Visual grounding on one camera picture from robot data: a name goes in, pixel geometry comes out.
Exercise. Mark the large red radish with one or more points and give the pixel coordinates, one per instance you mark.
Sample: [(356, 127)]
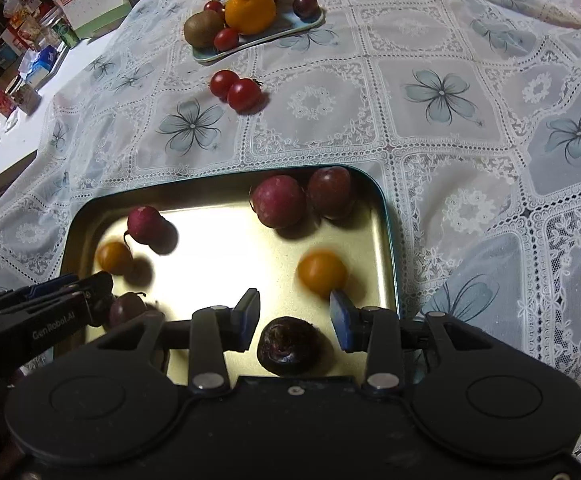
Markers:
[(279, 202)]

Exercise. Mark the brown kiwi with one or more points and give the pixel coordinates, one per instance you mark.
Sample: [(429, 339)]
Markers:
[(203, 29)]

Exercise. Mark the golden metal tray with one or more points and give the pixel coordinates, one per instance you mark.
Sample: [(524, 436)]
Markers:
[(220, 260)]

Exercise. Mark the blue tissue box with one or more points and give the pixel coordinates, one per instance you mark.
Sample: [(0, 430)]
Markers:
[(38, 67)]

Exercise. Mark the green drink can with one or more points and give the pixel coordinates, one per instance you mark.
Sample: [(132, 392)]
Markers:
[(68, 36)]

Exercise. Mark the red cherry tomato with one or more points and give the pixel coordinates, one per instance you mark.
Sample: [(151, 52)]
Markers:
[(226, 40), (244, 95), (214, 6), (222, 83)]

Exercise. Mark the small red radish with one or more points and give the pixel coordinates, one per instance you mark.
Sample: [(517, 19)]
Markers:
[(145, 223)]

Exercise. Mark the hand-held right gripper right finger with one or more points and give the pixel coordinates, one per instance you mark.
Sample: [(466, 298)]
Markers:
[(341, 321)]

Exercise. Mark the white crumpled tissue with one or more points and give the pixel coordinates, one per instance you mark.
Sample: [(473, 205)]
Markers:
[(12, 122)]

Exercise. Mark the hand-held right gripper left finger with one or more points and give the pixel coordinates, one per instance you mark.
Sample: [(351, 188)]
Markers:
[(246, 320)]

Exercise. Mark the dark water chestnut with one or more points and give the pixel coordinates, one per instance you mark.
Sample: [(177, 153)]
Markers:
[(289, 345)]

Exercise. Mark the desk calendar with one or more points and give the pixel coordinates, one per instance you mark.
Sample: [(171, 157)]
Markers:
[(93, 2)]

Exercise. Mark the orange cherry tomato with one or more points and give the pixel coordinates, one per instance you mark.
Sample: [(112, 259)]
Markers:
[(322, 271), (114, 258)]

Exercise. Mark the light blue plate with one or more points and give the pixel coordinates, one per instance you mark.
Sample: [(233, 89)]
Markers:
[(280, 30)]

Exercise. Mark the brown glass jar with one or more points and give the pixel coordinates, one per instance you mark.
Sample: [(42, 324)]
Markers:
[(26, 99)]

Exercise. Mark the dark purple plum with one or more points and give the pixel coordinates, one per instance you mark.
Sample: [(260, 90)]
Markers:
[(125, 310), (305, 6)]

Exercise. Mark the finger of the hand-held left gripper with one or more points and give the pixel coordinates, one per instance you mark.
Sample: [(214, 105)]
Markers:
[(98, 295), (48, 287)]

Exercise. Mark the reddish plum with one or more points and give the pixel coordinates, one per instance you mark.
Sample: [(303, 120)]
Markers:
[(331, 192)]

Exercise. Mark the large orange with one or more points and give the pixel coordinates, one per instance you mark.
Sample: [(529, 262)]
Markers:
[(250, 12)]

